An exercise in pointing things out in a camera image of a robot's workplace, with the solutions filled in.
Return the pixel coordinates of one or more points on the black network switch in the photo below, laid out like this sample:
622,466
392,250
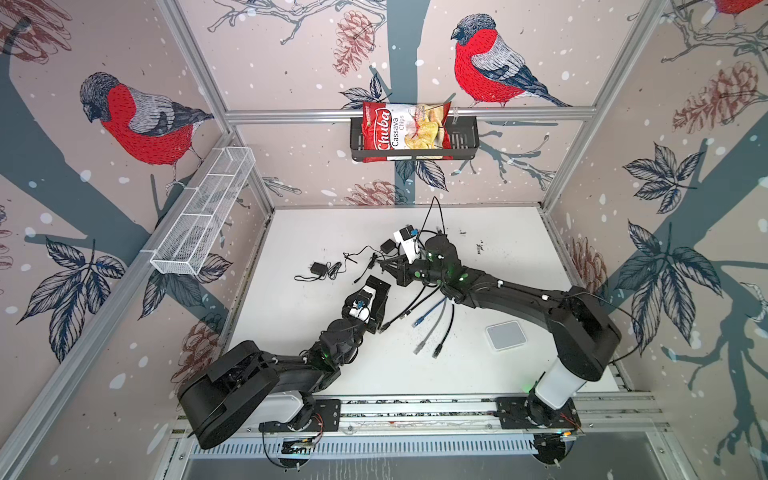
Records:
400,269

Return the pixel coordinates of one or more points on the red cassava chips bag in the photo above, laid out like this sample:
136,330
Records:
388,127

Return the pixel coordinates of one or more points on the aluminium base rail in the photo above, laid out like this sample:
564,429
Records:
349,427

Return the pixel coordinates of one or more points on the small black plug adapter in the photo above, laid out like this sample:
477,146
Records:
388,247

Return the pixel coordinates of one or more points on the black wall basket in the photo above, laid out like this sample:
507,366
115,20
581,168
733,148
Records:
461,132

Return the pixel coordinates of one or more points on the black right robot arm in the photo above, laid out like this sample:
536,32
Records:
585,337

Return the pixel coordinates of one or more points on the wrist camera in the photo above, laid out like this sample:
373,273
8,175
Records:
407,239
361,302

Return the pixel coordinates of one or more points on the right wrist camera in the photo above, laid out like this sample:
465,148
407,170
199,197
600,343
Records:
407,239

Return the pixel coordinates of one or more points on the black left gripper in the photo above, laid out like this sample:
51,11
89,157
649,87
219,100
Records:
372,326

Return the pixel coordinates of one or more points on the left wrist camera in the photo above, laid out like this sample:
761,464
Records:
361,302

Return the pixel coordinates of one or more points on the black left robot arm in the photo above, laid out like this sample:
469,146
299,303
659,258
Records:
247,384

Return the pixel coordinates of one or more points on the black power adapter with cable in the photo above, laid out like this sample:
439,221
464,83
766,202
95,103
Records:
319,271

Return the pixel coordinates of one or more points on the white wire mesh shelf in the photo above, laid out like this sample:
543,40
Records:
192,236

